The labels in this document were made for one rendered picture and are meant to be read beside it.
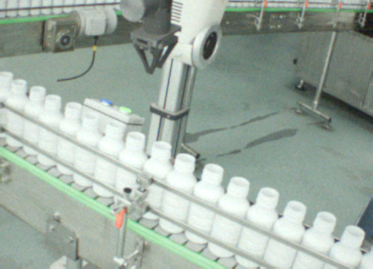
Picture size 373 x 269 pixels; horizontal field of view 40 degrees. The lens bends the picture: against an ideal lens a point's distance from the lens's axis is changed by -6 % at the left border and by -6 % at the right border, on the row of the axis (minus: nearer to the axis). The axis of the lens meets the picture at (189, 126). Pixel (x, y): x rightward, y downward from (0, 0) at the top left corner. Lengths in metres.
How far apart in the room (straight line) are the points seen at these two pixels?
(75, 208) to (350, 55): 3.87
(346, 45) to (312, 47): 0.38
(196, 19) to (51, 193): 0.70
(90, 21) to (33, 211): 1.30
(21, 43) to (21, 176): 1.26
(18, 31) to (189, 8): 1.06
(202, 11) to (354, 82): 3.33
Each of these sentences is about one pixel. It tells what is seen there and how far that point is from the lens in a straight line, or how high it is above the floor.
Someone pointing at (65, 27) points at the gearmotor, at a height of 0.97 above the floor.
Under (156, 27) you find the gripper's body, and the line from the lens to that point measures 1.10.
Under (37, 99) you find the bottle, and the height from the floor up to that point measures 1.15.
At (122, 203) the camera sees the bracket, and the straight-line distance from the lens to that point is 1.04.
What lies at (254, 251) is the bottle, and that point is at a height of 1.05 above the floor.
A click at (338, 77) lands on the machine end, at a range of 4.93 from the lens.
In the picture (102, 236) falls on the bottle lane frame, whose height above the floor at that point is 0.92.
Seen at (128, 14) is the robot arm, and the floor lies 1.41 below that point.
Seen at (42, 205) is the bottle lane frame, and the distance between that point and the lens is 1.31.
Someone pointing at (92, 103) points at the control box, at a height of 1.12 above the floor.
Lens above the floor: 1.66
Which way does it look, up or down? 25 degrees down
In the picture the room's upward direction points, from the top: 11 degrees clockwise
